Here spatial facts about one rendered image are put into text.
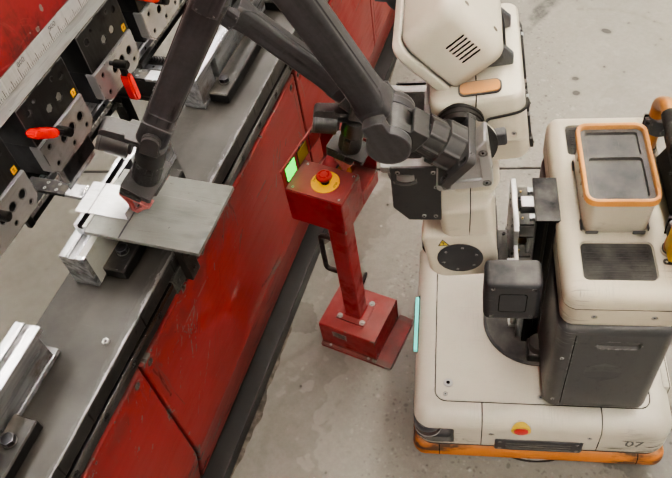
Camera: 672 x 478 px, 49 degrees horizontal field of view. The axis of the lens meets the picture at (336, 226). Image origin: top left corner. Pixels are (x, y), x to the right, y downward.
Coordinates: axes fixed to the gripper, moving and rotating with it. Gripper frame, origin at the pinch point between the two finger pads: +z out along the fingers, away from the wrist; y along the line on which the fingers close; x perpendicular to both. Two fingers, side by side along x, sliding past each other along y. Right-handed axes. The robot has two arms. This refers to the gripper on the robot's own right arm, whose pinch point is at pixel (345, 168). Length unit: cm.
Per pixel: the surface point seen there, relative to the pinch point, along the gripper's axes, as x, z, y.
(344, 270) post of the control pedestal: 7.4, 35.3, -7.7
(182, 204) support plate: 42, -22, 20
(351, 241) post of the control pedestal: 4.9, 23.3, -7.2
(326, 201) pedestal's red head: 14.6, -4.2, -1.3
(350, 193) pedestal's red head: 9.8, -4.7, -5.5
